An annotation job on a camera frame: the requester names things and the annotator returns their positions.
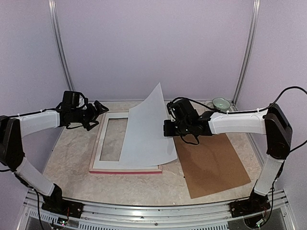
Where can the photo print with white border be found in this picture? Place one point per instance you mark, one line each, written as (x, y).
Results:
(144, 143)

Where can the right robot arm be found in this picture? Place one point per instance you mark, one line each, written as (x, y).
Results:
(270, 123)

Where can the brown backing board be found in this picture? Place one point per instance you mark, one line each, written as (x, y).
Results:
(212, 166)

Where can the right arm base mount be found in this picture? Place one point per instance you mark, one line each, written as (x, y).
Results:
(245, 207)

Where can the left aluminium post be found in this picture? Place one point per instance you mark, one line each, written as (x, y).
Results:
(59, 44)

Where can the aluminium post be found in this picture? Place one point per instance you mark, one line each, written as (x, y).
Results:
(59, 44)
(248, 51)

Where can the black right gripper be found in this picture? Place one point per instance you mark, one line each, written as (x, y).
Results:
(168, 131)

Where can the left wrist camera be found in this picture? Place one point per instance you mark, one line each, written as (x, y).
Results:
(74, 99)

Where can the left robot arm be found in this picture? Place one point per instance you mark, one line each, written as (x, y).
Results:
(15, 133)

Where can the pink wooden picture frame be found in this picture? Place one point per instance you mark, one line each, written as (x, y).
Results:
(124, 170)

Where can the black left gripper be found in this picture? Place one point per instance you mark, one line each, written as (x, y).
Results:
(94, 114)

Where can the green teacup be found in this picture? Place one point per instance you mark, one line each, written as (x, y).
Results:
(221, 104)

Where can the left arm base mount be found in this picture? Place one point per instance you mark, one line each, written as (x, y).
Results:
(71, 209)

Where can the aluminium front rail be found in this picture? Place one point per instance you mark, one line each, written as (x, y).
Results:
(210, 216)

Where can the right aluminium post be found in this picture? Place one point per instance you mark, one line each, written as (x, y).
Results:
(248, 51)

